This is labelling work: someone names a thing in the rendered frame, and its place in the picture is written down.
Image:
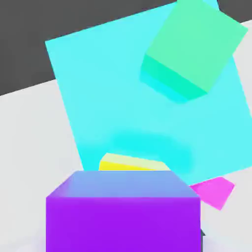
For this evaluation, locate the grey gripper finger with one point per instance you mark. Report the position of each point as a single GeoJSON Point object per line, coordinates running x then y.
{"type": "Point", "coordinates": [202, 241]}

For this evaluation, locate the small purple cube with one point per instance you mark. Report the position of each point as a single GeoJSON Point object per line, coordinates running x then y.
{"type": "Point", "coordinates": [122, 222]}

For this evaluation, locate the small magenta cube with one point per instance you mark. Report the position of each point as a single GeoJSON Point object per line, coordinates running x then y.
{"type": "Point", "coordinates": [214, 192]}

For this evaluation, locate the small yellow cube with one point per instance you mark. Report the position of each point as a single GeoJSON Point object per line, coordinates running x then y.
{"type": "Point", "coordinates": [128, 164]}

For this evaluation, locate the small green cube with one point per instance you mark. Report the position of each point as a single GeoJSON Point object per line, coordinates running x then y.
{"type": "Point", "coordinates": [195, 49]}

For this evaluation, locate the large cyan box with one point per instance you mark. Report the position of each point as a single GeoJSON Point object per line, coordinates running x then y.
{"type": "Point", "coordinates": [122, 102]}

